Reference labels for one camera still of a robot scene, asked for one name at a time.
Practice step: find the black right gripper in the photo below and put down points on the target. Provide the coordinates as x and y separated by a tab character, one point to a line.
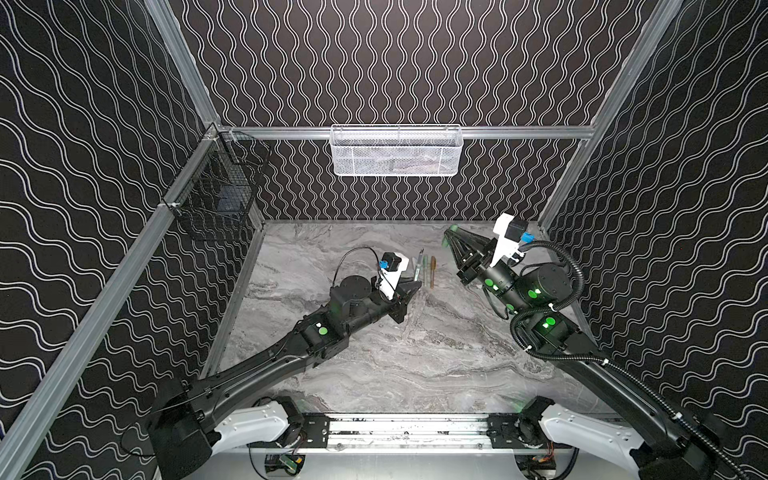
474	264

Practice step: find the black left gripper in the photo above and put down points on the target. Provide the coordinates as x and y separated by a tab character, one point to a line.
405	298

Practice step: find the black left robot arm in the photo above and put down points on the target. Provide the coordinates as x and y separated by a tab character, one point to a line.
182	424

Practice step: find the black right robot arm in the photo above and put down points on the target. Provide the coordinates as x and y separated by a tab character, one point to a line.
529	283

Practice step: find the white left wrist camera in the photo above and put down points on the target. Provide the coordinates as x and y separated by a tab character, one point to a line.
391	267

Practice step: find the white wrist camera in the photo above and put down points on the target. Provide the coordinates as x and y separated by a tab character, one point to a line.
391	267
512	234

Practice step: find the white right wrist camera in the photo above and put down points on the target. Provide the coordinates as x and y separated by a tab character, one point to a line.
512	234

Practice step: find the white wire mesh basket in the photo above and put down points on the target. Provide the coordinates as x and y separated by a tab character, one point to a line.
388	150

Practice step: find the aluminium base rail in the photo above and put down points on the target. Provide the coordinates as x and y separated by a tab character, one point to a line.
415	433

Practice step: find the black wire mesh basket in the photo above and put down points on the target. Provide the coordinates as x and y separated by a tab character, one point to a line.
219	202

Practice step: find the aluminium right corner post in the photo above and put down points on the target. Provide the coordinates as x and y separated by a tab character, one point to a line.
645	45

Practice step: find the aluminium frame corner post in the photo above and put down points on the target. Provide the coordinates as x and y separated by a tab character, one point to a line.
170	30

